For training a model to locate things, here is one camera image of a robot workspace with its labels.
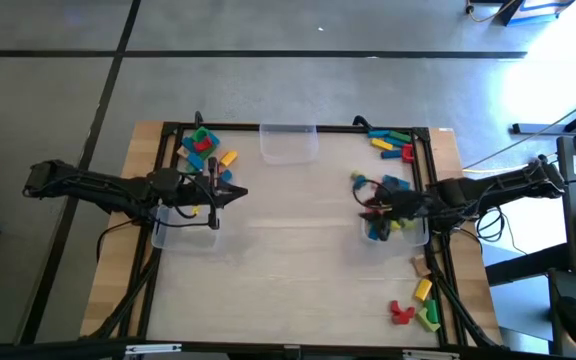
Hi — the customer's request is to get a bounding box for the black stand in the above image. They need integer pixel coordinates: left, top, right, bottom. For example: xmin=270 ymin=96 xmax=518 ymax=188
xmin=495 ymin=0 xmax=527 ymax=27

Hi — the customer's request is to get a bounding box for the black aluminium table frame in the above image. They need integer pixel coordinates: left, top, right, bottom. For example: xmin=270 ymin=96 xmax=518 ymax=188
xmin=81 ymin=120 xmax=505 ymax=351

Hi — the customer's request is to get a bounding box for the red arch block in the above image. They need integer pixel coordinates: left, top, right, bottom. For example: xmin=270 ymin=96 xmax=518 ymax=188
xmin=391 ymin=305 xmax=417 ymax=326

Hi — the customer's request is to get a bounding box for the blue arch block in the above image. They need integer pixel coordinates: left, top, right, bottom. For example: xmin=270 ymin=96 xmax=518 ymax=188
xmin=366 ymin=224 xmax=392 ymax=243

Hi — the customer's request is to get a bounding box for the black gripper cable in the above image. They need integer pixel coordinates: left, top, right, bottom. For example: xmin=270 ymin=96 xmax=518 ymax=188
xmin=351 ymin=177 xmax=394 ymax=211

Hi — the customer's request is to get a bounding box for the black floor beam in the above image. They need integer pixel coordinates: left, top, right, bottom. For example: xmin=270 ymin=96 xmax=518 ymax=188
xmin=485 ymin=242 xmax=572 ymax=287

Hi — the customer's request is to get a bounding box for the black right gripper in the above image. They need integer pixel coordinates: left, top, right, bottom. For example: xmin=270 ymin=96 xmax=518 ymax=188
xmin=359 ymin=188 xmax=432 ymax=225

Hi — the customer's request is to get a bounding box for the light green arch block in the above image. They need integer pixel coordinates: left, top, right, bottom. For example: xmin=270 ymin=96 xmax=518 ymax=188
xmin=415 ymin=307 xmax=442 ymax=334

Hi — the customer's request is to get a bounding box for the black cable bundle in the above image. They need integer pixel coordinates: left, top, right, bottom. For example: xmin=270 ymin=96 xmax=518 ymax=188
xmin=473 ymin=205 xmax=508 ymax=245

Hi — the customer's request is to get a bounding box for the blue box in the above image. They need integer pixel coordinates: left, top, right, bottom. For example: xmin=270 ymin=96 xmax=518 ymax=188
xmin=510 ymin=0 xmax=576 ymax=25

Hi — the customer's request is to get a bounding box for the silver bracket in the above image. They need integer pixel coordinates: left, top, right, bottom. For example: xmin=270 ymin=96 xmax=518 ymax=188
xmin=124 ymin=342 xmax=184 ymax=357
xmin=401 ymin=348 xmax=462 ymax=360

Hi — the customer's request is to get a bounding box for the clear plastic bin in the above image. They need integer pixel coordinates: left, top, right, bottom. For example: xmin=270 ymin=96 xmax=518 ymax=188
xmin=361 ymin=198 xmax=431 ymax=248
xmin=150 ymin=202 xmax=222 ymax=251
xmin=258 ymin=123 xmax=319 ymax=166

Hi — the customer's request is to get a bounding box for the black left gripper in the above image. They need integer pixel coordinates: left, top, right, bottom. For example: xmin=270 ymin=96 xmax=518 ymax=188
xmin=177 ymin=156 xmax=249 ymax=231

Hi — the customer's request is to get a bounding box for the blue rectangular block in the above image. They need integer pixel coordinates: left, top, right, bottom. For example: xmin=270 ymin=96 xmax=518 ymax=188
xmin=381 ymin=174 xmax=412 ymax=192

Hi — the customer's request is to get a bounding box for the black crossbar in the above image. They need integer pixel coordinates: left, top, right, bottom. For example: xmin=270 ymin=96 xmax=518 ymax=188
xmin=0 ymin=338 xmax=564 ymax=360

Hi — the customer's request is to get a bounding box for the black desk leg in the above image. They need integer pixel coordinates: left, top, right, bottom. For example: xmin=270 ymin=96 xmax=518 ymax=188
xmin=511 ymin=87 xmax=576 ymax=136

